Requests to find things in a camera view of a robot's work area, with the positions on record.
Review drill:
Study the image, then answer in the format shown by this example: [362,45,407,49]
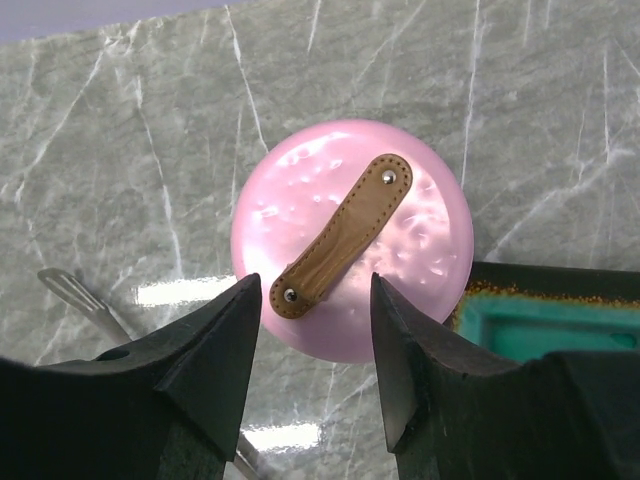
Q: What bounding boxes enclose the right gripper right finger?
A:
[370,275,639,479]

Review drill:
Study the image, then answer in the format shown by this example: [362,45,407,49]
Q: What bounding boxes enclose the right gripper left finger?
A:
[1,274,262,479]

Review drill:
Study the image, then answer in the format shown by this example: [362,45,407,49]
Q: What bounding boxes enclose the metal tongs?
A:
[37,267,267,479]

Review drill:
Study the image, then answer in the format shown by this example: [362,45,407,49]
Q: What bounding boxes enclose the pink lid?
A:
[231,119,474,363]

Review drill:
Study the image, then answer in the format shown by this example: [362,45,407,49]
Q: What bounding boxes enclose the square teal black plate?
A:
[445,261,639,363]

